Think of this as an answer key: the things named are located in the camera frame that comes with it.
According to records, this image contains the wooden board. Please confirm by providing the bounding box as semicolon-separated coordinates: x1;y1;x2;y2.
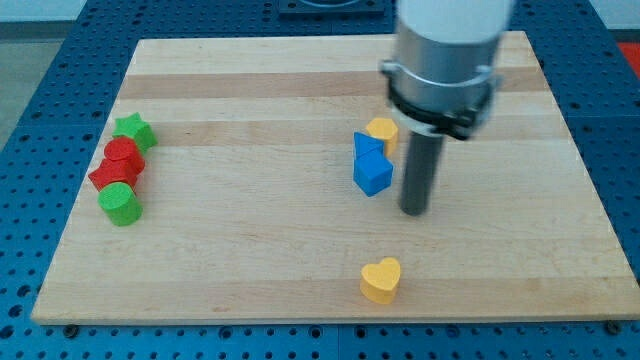
32;32;639;326

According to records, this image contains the blue triangle block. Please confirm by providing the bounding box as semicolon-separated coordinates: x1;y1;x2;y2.
353;132;384;159

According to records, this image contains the green cylinder block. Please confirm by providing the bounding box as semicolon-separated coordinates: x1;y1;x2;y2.
98;182;143;226

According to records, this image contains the red star block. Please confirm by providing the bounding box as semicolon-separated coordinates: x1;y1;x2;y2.
88;158;137;191

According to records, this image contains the yellow hexagon block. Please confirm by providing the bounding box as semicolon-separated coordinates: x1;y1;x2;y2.
365;118;399;157

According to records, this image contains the yellow heart block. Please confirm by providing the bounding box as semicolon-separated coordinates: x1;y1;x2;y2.
359;257;402;305

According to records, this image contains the red round block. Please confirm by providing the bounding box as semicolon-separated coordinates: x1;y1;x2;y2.
104;137;146;174

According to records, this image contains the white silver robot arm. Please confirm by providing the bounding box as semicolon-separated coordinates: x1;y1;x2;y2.
380;0;515;140

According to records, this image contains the blue cube block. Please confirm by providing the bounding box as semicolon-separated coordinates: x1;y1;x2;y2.
353;152;394;197

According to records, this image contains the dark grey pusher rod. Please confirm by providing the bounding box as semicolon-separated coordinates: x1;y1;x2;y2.
399;132;444;216

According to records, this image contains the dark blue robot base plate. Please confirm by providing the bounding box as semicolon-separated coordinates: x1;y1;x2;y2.
276;0;385;16

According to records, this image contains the green star block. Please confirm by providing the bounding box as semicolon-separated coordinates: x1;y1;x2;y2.
112;113;158;155

